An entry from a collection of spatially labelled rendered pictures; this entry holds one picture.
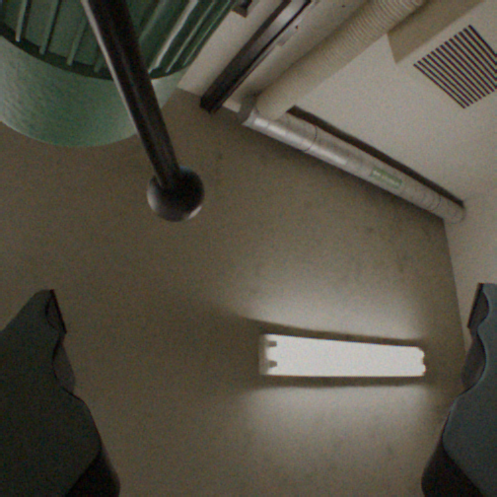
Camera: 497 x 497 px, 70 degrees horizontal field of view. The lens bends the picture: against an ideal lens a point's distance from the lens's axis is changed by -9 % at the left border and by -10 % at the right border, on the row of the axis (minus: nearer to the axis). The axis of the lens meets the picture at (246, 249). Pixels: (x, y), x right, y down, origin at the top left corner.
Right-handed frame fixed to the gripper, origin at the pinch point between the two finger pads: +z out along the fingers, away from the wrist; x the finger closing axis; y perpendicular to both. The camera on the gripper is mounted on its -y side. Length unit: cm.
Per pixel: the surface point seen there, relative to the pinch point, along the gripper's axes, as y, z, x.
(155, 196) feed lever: 1.1, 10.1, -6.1
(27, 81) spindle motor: -6.1, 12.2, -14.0
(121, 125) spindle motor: -1.9, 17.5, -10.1
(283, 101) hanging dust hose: 17, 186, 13
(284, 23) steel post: -19, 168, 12
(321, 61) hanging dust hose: -2, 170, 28
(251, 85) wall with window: 10, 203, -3
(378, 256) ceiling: 117, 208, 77
